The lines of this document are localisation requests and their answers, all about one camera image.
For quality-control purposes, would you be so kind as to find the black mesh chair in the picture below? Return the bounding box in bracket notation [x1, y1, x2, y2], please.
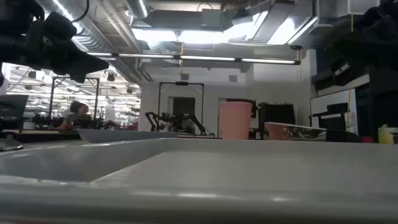
[308, 102, 349, 139]

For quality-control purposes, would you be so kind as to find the grey plastic tray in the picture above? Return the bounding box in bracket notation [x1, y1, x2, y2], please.
[0, 138, 398, 224]

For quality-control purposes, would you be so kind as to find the black metal frame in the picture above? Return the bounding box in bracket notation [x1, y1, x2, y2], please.
[158, 81, 205, 135]
[48, 75, 101, 129]

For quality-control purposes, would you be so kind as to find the seated person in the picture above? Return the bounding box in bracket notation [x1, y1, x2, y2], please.
[60, 100, 93, 131]

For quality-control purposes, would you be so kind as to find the yellow hanging cable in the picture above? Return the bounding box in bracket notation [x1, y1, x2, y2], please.
[346, 12, 354, 131]

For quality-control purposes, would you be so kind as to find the wooden background table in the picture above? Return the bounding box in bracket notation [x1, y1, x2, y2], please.
[0, 128, 82, 143]

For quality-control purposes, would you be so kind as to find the blue round plate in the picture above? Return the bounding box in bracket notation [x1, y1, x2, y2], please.
[76, 128, 180, 144]

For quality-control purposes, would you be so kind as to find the pink plastic cup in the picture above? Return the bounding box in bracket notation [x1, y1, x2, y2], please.
[218, 101, 254, 141]

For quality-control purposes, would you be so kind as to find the black equipment case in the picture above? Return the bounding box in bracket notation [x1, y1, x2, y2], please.
[257, 102, 297, 140]

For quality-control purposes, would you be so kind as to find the silver reflective flat object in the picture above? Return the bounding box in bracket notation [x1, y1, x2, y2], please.
[264, 121, 328, 141]

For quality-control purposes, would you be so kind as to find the yellow bottle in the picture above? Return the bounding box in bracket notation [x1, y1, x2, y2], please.
[377, 123, 395, 145]

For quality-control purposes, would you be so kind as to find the whiteboard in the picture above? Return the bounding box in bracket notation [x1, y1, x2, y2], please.
[310, 88, 358, 135]

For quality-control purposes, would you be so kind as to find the grey metal foot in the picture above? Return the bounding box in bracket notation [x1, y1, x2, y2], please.
[0, 133, 24, 152]

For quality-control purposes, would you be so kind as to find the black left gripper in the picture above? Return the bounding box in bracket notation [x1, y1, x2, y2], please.
[21, 12, 110, 84]

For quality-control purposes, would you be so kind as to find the black monitor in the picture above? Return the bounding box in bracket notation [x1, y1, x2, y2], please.
[0, 94, 29, 131]

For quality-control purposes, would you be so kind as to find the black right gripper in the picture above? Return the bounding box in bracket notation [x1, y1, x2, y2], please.
[330, 27, 398, 86]

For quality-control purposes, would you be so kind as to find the long linear ceiling light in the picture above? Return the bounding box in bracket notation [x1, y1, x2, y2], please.
[86, 51, 302, 66]

